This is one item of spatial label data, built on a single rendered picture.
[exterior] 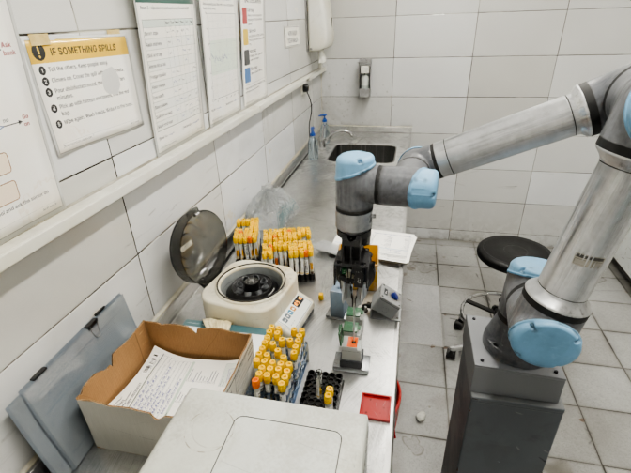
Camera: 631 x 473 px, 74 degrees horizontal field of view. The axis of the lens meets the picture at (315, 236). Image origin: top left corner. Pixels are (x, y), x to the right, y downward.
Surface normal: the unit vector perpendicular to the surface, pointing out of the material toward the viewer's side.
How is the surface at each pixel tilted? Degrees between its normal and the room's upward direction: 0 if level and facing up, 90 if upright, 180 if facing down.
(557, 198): 90
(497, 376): 90
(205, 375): 1
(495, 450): 90
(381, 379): 0
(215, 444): 0
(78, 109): 92
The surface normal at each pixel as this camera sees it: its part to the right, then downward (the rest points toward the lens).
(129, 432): -0.22, 0.48
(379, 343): -0.04, -0.88
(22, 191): 0.98, 0.14
